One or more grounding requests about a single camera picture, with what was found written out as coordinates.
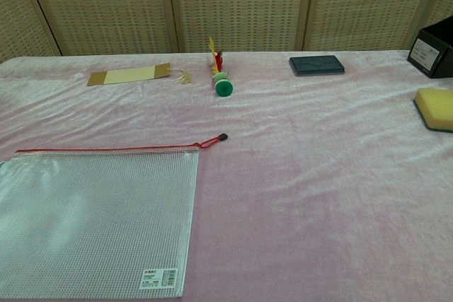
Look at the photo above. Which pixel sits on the clear mesh zipper pouch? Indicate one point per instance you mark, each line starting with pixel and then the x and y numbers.
pixel 88 217

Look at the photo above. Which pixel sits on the yellow sponge with green scourer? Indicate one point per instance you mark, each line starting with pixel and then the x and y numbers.
pixel 437 104

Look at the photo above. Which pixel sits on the feather shuttlecock with green base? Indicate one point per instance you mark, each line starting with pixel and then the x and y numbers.
pixel 223 88

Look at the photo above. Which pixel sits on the pink velvet tablecloth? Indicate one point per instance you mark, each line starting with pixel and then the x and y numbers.
pixel 318 192

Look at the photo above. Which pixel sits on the dark teal flat case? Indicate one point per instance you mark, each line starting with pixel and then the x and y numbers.
pixel 316 65

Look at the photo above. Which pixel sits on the gold paper bookmark with tassel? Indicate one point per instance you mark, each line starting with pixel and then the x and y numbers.
pixel 127 75

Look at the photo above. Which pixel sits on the black cardboard box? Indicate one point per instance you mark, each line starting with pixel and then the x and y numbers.
pixel 437 44

